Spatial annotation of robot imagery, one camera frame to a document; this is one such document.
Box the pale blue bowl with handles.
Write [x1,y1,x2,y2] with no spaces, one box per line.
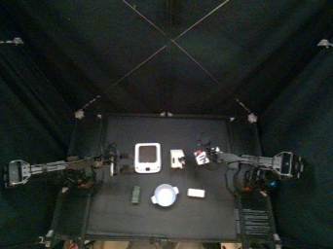
[149,183,180,208]

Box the salmon sushi toy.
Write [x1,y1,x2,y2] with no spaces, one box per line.
[192,149,211,166]

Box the white tray with dark centre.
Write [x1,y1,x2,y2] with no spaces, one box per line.
[132,142,163,175]

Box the white rectangular toy block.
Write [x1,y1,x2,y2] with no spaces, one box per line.
[185,188,207,199]

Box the white text label sticker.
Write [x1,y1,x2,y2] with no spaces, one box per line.
[240,207,272,237]

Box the white sushi toy box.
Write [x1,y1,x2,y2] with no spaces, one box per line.
[168,149,187,169]

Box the green toy stick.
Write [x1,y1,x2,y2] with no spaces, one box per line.
[129,185,143,205]

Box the thin diagonal frame cord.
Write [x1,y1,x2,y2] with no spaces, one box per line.
[119,0,254,115]
[79,0,231,111]

